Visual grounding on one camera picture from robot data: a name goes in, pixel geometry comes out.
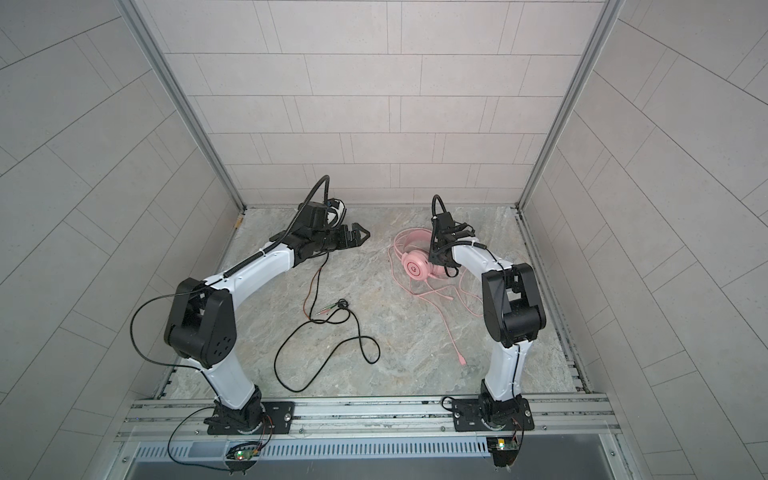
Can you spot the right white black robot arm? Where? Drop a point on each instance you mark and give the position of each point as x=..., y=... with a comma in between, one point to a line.
x=512, y=312

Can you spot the aluminium mounting rail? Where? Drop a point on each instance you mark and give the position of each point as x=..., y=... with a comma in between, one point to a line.
x=369, y=417

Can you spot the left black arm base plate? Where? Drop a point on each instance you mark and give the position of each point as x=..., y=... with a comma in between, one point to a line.
x=279, y=415

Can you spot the pink headphones with cable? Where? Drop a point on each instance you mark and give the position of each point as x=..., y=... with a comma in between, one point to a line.
x=413, y=272

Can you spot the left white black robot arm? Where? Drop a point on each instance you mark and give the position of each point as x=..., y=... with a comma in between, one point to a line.
x=201, y=327

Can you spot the white black headphones with cable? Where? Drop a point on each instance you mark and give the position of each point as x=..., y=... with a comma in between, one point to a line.
x=339, y=312

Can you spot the right circuit board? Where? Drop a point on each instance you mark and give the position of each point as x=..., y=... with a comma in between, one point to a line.
x=503, y=450

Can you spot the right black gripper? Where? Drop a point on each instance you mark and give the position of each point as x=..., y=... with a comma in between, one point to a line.
x=433, y=254

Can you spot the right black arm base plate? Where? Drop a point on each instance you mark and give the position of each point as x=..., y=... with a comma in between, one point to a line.
x=465, y=414

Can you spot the left circuit board green led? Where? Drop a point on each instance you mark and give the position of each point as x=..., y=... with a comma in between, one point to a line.
x=244, y=452

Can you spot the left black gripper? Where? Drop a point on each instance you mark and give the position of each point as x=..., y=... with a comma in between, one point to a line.
x=344, y=243

